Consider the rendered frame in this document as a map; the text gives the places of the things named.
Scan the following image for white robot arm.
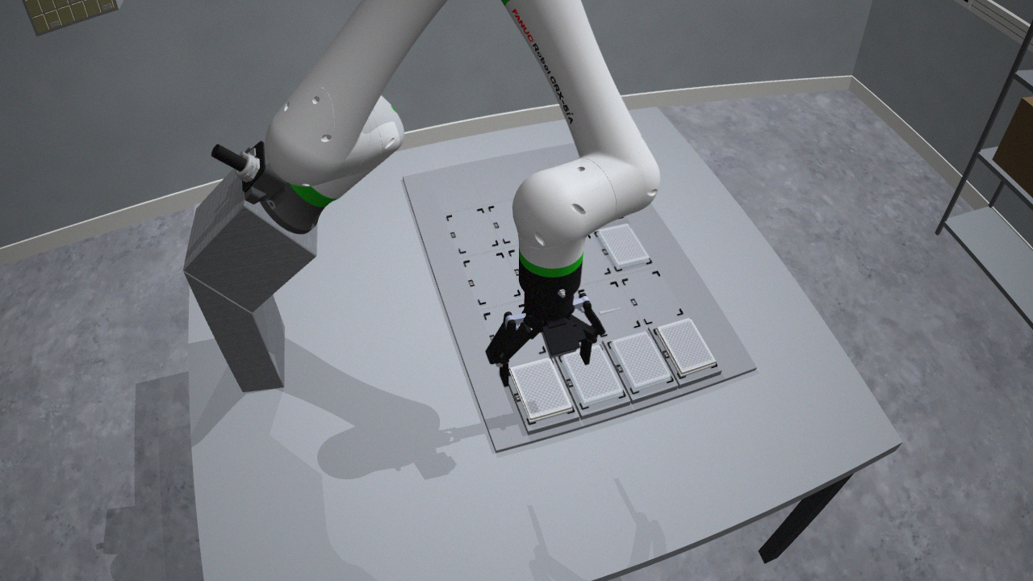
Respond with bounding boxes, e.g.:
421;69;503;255
211;0;660;359

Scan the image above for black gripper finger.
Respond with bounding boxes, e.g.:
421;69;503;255
486;311;545;387
565;293;605;365

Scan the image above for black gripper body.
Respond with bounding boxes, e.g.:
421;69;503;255
521;293;575;328

